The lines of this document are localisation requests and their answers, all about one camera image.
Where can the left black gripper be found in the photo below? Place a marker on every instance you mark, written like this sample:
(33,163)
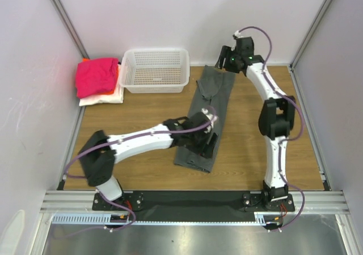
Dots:
(207,147)

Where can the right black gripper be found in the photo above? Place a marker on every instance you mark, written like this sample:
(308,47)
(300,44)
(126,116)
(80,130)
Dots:
(226,58)

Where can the grey t shirt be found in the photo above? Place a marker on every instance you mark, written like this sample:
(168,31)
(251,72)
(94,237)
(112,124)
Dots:
(212,94)

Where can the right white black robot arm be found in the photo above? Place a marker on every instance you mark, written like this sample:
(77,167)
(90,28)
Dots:
(276,118)

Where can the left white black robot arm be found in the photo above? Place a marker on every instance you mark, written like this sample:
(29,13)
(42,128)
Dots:
(102,152)

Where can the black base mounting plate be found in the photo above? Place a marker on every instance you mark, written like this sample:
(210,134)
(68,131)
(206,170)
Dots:
(201,206)

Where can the white perforated plastic basket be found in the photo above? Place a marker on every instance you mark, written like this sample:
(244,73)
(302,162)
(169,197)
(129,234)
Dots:
(155,70)

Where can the white folded t shirt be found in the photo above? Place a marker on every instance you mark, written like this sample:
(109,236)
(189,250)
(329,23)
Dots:
(116,97)

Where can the orange folded t shirt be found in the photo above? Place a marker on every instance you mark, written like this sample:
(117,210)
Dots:
(114,80)

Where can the pink folded t shirt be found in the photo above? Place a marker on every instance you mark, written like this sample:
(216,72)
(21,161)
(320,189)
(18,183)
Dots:
(96,76)

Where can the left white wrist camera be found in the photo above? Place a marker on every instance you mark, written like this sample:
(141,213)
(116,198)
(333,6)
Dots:
(211,114)

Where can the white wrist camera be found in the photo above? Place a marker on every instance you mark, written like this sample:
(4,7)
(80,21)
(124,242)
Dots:
(237,35)
(211,114)

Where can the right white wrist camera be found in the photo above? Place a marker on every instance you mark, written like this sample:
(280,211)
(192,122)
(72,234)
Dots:
(237,35)

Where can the right aluminium frame post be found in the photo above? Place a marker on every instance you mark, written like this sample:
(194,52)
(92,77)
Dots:
(311,31)

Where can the aluminium frame post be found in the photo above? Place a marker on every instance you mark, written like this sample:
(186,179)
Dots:
(311,31)
(67,22)

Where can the aluminium front rail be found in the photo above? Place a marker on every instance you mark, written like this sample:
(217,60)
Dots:
(81,202)

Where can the left aluminium frame post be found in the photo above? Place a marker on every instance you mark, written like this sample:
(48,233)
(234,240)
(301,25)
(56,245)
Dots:
(67,22)

